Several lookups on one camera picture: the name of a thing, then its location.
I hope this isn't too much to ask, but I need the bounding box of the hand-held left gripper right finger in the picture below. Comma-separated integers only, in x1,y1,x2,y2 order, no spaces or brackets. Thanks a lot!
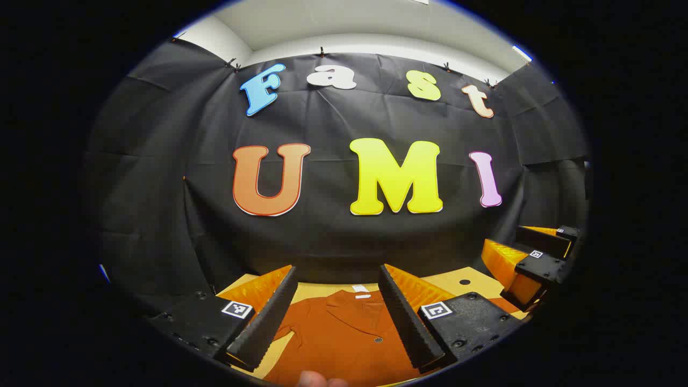
378,263,530,377

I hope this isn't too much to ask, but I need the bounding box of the black backdrop cloth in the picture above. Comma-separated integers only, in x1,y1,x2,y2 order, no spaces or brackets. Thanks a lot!
83,38,592,318

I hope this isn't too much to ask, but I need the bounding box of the rust orange button shirt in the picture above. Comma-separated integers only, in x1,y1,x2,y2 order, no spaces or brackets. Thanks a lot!
263,288,525,387

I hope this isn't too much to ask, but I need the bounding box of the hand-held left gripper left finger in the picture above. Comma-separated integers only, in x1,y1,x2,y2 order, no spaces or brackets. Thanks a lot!
145,264,299,372

